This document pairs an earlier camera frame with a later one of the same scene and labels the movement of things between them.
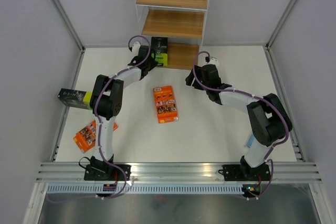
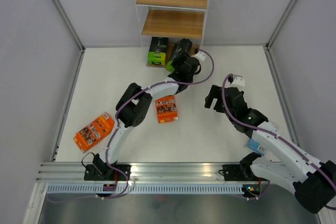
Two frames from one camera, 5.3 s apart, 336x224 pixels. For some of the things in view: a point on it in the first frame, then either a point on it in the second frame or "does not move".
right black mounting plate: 245,172 does not move
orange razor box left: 86,138 does not move
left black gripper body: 151,63 to 180,65
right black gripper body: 198,74 to 230,119
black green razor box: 79,99 to 182,48
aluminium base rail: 282,172 does not move
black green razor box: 159,46 does not move
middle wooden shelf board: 174,23 does not move
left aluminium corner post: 57,1 does not move
